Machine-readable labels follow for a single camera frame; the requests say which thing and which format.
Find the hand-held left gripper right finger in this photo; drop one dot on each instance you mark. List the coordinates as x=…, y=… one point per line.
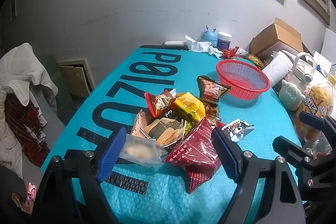
x=225, y=153

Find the white crumpled wrapper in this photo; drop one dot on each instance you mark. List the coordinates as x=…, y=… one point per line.
x=242, y=53

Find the crumpled white tissue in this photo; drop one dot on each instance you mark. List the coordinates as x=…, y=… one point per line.
x=197, y=44
x=215, y=52

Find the dark red snack packet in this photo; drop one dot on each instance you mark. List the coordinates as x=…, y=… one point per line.
x=199, y=150

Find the clear plastic pastry packet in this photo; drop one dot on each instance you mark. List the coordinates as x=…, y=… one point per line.
x=139, y=151

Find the white water bottle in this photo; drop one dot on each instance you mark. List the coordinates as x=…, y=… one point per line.
x=302, y=71

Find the yellow brown snack pack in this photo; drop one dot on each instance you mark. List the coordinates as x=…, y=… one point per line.
x=256, y=60

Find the orange bread bag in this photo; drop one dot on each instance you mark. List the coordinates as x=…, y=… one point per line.
x=320, y=98

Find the yellow green snack packet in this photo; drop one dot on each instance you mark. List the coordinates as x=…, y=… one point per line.
x=187, y=127

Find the dark jar with white lid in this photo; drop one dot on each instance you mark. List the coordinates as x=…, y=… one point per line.
x=224, y=43

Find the flat white box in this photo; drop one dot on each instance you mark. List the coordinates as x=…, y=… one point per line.
x=173, y=43

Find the beige cabinet door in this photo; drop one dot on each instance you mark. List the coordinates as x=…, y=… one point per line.
x=76, y=79

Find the brown snack packet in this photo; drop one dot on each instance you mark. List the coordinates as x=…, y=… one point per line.
x=210, y=98

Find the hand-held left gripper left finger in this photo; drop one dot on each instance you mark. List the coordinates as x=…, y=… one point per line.
x=111, y=155

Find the red plastic basket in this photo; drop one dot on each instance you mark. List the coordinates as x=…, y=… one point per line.
x=236, y=82

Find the red cartoon snack packet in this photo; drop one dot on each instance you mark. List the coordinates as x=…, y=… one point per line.
x=157, y=106

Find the peach seaweed cracker packet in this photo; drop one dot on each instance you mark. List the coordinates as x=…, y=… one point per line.
x=162, y=129

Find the cardboard box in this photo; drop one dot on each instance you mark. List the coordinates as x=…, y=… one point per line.
x=278, y=37

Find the blue antlered humidifier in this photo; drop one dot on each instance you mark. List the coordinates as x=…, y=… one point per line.
x=208, y=36

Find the white ghost figurine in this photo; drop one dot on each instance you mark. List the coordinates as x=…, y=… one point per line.
x=291, y=95

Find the white jacket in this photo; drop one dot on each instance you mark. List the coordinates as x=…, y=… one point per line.
x=23, y=64

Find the pink phone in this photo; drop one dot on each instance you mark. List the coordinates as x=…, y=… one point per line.
x=31, y=191

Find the red candy wrapper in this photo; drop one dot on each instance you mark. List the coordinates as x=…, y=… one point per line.
x=229, y=53

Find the white black-print snack packet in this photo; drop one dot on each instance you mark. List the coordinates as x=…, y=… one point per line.
x=236, y=129
x=170, y=114

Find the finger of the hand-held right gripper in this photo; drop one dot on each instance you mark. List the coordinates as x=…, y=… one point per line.
x=288, y=146
x=312, y=119

